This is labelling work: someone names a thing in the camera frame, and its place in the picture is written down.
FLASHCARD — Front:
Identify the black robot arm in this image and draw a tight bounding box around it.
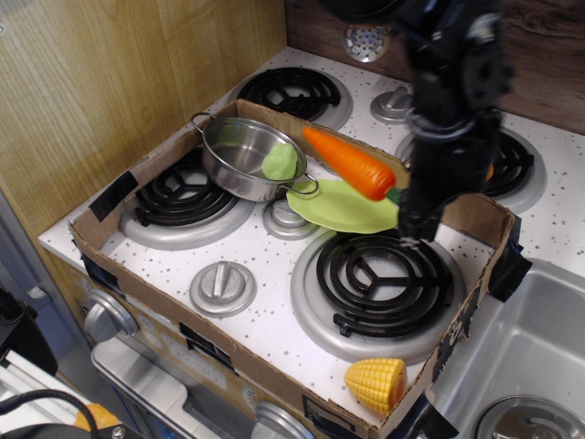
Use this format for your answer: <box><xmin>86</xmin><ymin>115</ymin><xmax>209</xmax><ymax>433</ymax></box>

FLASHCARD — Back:
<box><xmin>324</xmin><ymin>1</ymin><xmax>513</xmax><ymax>241</ymax></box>

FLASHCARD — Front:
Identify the back right black burner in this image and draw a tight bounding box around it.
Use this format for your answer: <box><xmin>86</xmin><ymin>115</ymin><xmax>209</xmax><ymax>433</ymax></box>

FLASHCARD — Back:
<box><xmin>393</xmin><ymin>123</ymin><xmax>548</xmax><ymax>215</ymax></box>

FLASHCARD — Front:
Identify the orange toy carrot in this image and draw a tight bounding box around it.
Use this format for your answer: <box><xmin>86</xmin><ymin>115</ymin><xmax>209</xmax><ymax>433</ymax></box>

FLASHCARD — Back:
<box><xmin>303</xmin><ymin>126</ymin><xmax>397</xmax><ymax>201</ymax></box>

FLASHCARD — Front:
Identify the orange object bottom left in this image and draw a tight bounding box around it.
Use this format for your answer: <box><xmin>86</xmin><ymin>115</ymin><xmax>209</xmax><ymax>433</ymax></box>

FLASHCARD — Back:
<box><xmin>72</xmin><ymin>403</ymin><xmax>120</xmax><ymax>432</ymax></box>

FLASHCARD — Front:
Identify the black braided cable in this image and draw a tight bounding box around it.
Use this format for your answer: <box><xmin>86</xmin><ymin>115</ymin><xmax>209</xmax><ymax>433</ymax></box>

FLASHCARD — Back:
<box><xmin>0</xmin><ymin>388</ymin><xmax>100</xmax><ymax>439</ymax></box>

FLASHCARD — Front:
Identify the left oven front knob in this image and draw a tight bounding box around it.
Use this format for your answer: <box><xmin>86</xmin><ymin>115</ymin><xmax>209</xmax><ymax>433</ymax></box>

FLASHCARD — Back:
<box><xmin>83</xmin><ymin>289</ymin><xmax>139</xmax><ymax>343</ymax></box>

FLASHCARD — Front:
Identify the small steel pot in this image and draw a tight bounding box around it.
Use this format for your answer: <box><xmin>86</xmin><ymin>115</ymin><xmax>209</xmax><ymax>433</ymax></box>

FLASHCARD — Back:
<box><xmin>190</xmin><ymin>112</ymin><xmax>320</xmax><ymax>202</ymax></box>

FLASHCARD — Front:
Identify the front right black burner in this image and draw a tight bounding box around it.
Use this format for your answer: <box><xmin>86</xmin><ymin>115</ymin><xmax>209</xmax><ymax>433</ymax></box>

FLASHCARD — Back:
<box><xmin>291</xmin><ymin>230</ymin><xmax>467</xmax><ymax>365</ymax></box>

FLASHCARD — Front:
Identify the front silver stove knob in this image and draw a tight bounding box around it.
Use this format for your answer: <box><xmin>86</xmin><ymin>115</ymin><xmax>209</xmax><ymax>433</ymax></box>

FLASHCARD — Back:
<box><xmin>189</xmin><ymin>261</ymin><xmax>257</xmax><ymax>318</ymax></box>

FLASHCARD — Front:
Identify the middle silver stove knob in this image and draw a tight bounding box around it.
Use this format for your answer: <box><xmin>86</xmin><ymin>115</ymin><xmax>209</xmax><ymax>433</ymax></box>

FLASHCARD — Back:
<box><xmin>262</xmin><ymin>199</ymin><xmax>319</xmax><ymax>241</ymax></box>

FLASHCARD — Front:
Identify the yellow toy pumpkin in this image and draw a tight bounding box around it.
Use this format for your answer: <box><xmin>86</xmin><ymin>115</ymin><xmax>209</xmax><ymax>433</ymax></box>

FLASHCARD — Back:
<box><xmin>485</xmin><ymin>164</ymin><xmax>495</xmax><ymax>182</ymax></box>

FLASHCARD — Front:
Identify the front left black burner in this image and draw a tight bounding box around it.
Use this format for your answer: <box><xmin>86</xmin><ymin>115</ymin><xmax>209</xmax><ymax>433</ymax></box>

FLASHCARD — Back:
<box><xmin>120</xmin><ymin>146</ymin><xmax>255</xmax><ymax>251</ymax></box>

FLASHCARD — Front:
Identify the black burner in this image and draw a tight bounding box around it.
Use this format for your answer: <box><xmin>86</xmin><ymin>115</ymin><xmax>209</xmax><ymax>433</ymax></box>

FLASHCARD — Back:
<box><xmin>393</xmin><ymin>123</ymin><xmax>548</xmax><ymax>215</ymax></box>
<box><xmin>229</xmin><ymin>67</ymin><xmax>353</xmax><ymax>131</ymax></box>
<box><xmin>120</xmin><ymin>146</ymin><xmax>255</xmax><ymax>251</ymax></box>
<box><xmin>291</xmin><ymin>230</ymin><xmax>467</xmax><ymax>365</ymax></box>

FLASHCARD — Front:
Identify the silver stove knob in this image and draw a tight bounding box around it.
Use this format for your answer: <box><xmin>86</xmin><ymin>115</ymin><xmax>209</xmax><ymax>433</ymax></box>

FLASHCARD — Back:
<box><xmin>370</xmin><ymin>86</ymin><xmax>412</xmax><ymax>125</ymax></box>
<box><xmin>189</xmin><ymin>261</ymin><xmax>257</xmax><ymax>318</ymax></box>
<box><xmin>262</xmin><ymin>199</ymin><xmax>319</xmax><ymax>241</ymax></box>

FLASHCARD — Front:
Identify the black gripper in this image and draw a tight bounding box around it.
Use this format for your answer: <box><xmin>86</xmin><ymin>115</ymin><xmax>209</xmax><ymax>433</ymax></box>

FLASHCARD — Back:
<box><xmin>398</xmin><ymin>112</ymin><xmax>502</xmax><ymax>241</ymax></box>

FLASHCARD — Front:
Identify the oven knob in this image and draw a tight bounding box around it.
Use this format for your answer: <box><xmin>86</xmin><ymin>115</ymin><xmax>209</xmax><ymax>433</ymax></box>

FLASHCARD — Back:
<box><xmin>83</xmin><ymin>289</ymin><xmax>139</xmax><ymax>343</ymax></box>
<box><xmin>250</xmin><ymin>402</ymin><xmax>314</xmax><ymax>439</ymax></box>

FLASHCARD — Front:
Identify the silver oven door handle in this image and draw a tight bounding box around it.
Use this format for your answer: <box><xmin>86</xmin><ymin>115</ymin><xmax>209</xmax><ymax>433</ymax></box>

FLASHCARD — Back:
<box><xmin>90</xmin><ymin>337</ymin><xmax>257</xmax><ymax>439</ymax></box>

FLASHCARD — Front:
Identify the silver toy sink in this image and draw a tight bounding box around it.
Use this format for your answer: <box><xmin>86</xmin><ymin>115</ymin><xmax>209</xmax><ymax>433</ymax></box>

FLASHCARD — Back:
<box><xmin>431</xmin><ymin>261</ymin><xmax>584</xmax><ymax>438</ymax></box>

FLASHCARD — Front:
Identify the light green plate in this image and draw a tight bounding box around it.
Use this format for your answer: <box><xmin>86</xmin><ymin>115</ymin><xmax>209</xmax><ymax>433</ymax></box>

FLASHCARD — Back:
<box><xmin>286</xmin><ymin>179</ymin><xmax>399</xmax><ymax>234</ymax></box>

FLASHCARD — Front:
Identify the back silver stove knob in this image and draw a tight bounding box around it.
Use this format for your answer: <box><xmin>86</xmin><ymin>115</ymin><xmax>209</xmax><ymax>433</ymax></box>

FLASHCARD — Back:
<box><xmin>370</xmin><ymin>86</ymin><xmax>412</xmax><ymax>125</ymax></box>

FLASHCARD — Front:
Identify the back left black burner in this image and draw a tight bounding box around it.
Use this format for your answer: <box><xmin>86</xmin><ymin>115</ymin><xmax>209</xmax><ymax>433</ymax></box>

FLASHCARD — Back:
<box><xmin>229</xmin><ymin>67</ymin><xmax>353</xmax><ymax>131</ymax></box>

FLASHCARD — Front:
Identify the yellow toy corn cob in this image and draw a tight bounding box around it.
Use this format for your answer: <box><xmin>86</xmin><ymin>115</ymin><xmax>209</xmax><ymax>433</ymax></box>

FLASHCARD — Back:
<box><xmin>344</xmin><ymin>358</ymin><xmax>408</xmax><ymax>416</ymax></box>

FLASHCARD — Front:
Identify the right oven front knob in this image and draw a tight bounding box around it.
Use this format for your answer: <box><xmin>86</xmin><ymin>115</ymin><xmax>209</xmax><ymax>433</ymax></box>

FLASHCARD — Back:
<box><xmin>250</xmin><ymin>402</ymin><xmax>314</xmax><ymax>439</ymax></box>

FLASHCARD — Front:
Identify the hanging silver strainer ladle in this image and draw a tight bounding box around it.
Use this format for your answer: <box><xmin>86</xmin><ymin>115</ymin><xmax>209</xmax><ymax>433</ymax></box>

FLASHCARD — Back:
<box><xmin>343</xmin><ymin>26</ymin><xmax>389</xmax><ymax>63</ymax></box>

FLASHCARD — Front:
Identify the green toy vegetable chunk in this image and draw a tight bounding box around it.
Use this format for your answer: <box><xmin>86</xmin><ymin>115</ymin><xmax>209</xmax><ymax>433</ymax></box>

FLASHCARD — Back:
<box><xmin>261</xmin><ymin>143</ymin><xmax>298</xmax><ymax>180</ymax></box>

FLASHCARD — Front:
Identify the brown cardboard fence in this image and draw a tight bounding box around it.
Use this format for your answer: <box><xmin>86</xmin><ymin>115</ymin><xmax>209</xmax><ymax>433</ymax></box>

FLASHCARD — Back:
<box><xmin>69</xmin><ymin>125</ymin><xmax>516</xmax><ymax>438</ymax></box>

